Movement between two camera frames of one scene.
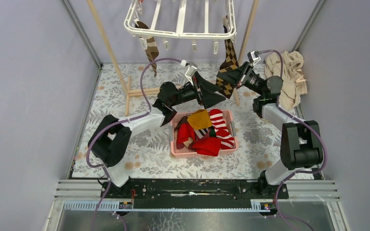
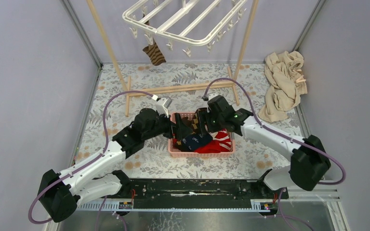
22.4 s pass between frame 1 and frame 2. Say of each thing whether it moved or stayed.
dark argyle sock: moved
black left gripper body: moved
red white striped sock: stayed
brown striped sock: moved
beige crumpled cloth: stayed
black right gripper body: moved
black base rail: stayed
